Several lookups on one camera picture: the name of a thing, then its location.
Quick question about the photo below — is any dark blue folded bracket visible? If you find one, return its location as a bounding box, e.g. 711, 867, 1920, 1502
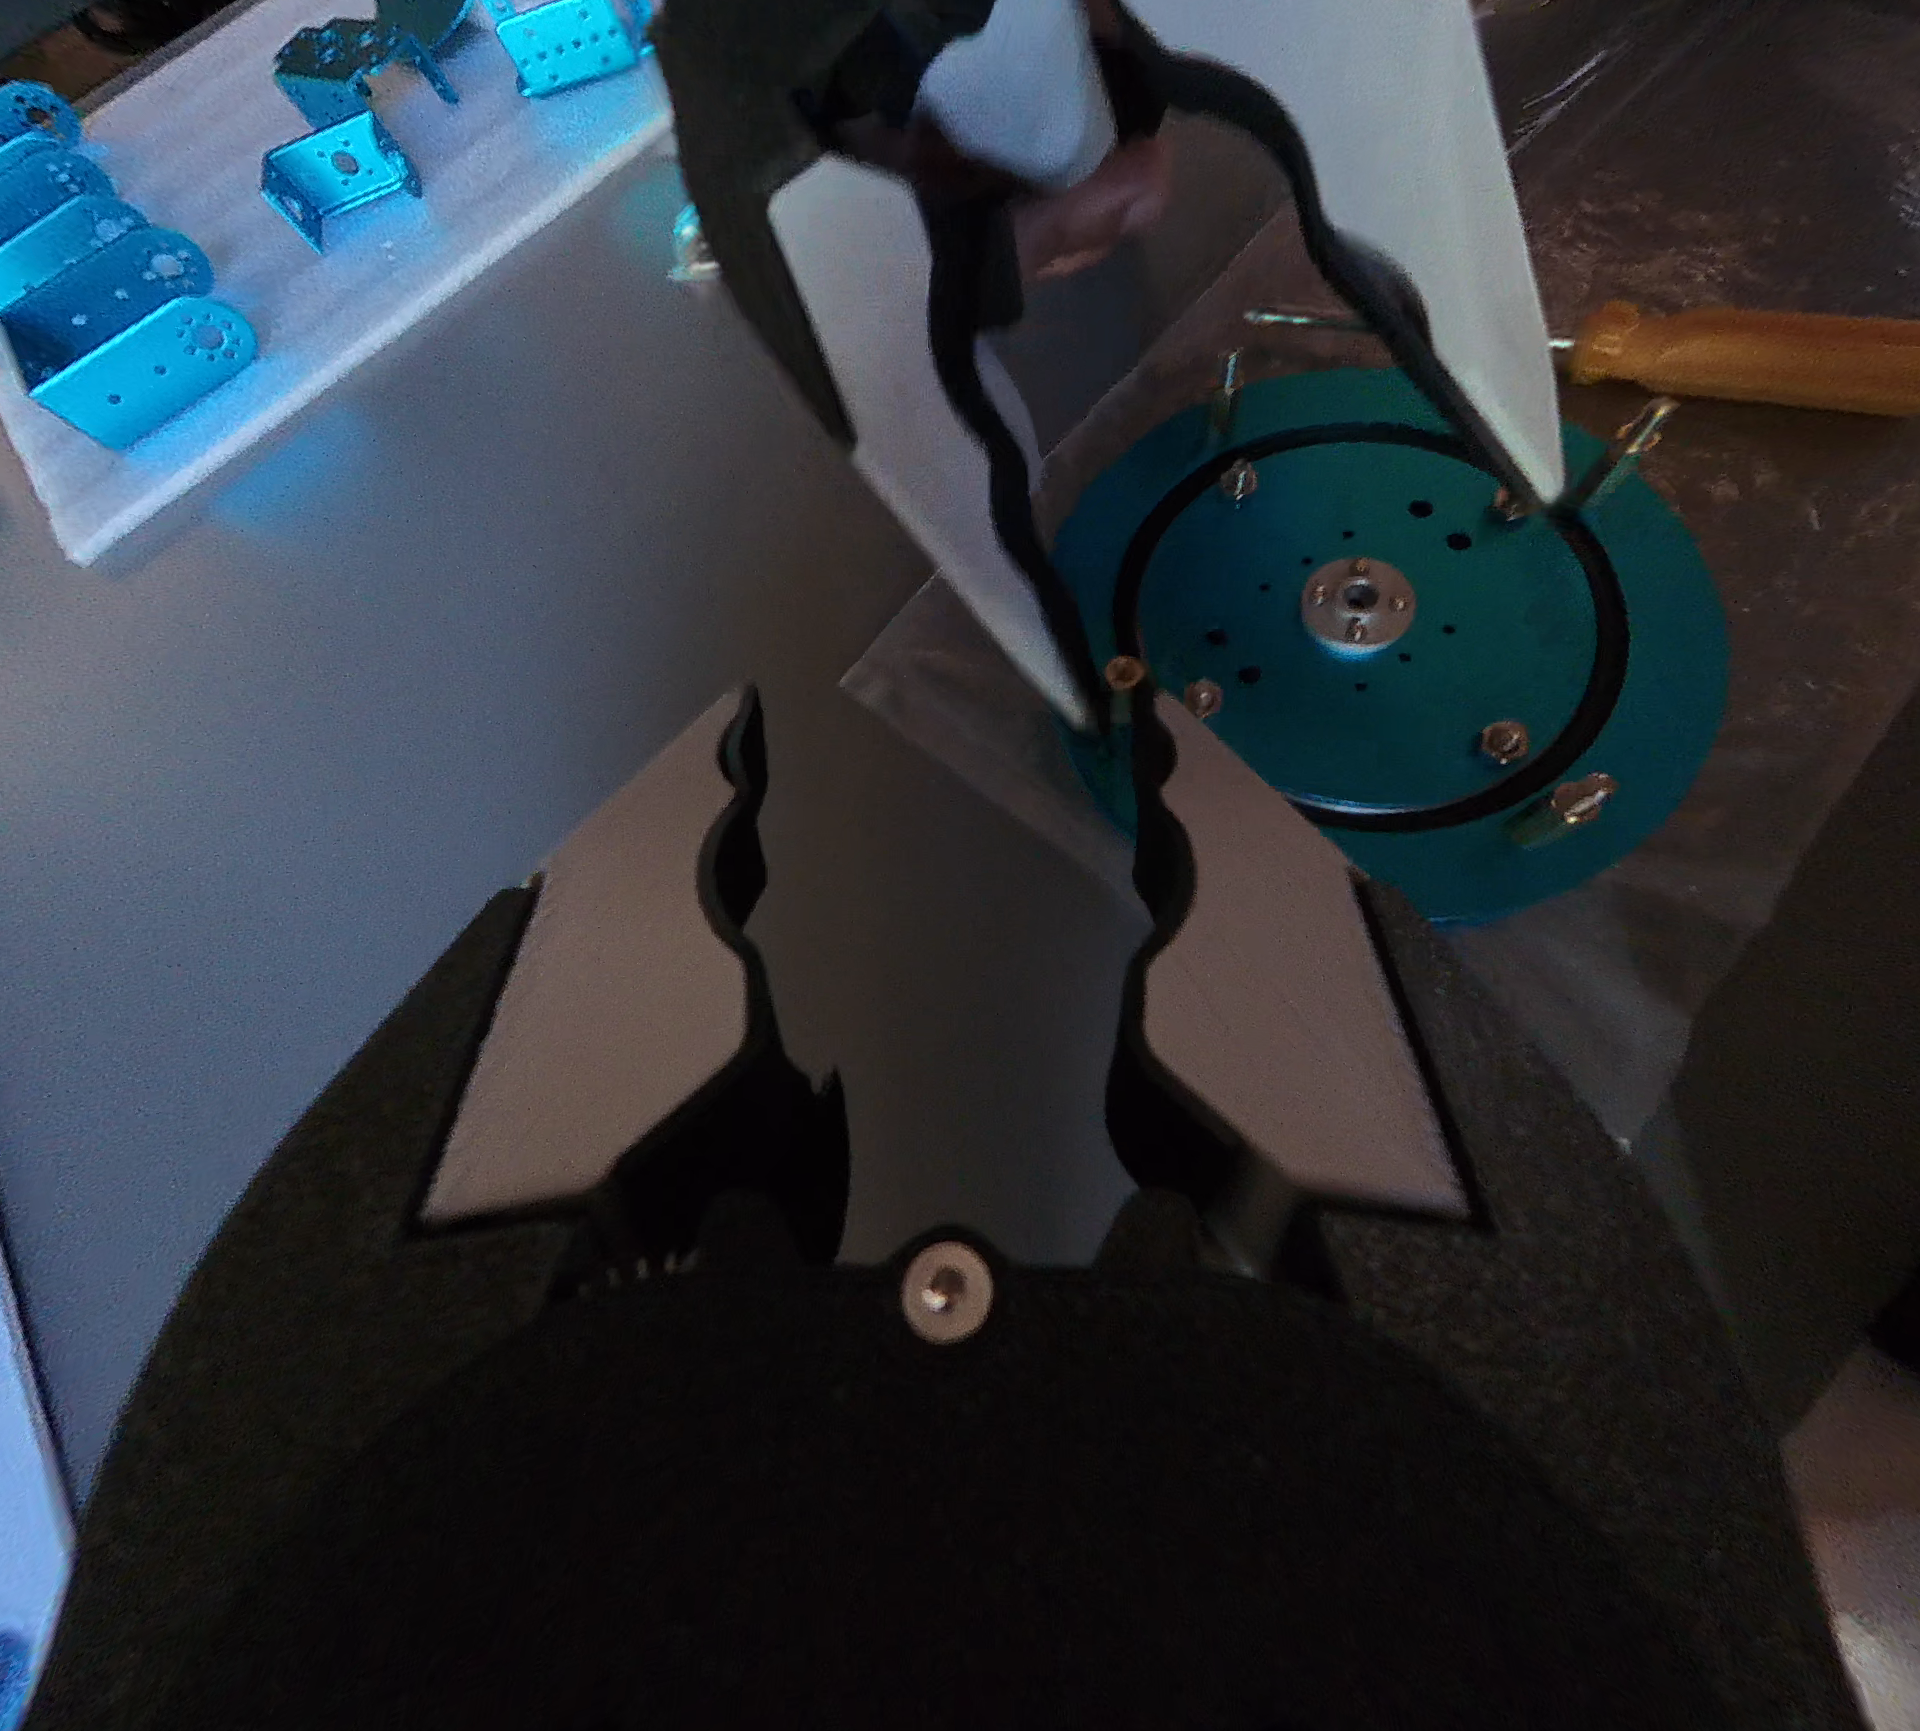
272, 20, 462, 114

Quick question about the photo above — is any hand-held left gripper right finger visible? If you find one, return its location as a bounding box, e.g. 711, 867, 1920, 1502
1108, 693, 1476, 1280

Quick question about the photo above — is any blue round metal turntable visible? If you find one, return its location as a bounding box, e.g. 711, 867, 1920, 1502
1048, 366, 1734, 930

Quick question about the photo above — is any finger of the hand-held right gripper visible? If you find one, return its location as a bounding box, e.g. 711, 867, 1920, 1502
765, 147, 1109, 734
1115, 0, 1572, 521

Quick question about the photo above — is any large clear plastic bag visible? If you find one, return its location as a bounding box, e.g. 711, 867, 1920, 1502
838, 0, 1920, 1134

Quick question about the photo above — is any small blue U-shaped bracket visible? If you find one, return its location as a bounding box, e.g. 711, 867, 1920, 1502
259, 108, 429, 259

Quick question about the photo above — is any person's right hand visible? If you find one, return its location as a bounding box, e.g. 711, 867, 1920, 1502
1016, 134, 1174, 278

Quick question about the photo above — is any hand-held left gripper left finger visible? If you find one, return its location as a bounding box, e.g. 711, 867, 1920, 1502
409, 688, 847, 1266

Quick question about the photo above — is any white foam sheet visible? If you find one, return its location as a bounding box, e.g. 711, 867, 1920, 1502
0, 0, 685, 564

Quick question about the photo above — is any yellow-handled screwdriver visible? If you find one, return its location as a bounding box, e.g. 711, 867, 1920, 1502
1244, 298, 1920, 420

